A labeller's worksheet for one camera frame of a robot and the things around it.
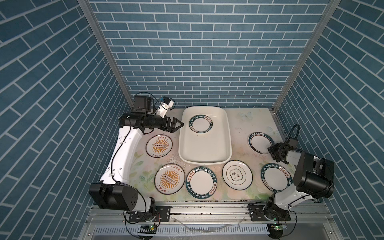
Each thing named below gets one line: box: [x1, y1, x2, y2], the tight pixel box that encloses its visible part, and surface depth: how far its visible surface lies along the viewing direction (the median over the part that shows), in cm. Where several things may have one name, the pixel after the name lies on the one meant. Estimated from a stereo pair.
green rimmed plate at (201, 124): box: [188, 114, 214, 134], surface depth 113 cm
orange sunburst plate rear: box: [145, 134, 173, 158], surface depth 101 cm
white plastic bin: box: [178, 105, 232, 165], surface depth 106 cm
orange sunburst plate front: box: [154, 163, 186, 195], surface depth 86 cm
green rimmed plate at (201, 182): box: [185, 166, 218, 200], surface depth 85 cm
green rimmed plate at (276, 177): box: [260, 163, 294, 193], surface depth 89 cm
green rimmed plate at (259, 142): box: [248, 132, 275, 155], surface depth 105 cm
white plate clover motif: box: [222, 160, 253, 191], surface depth 88 cm
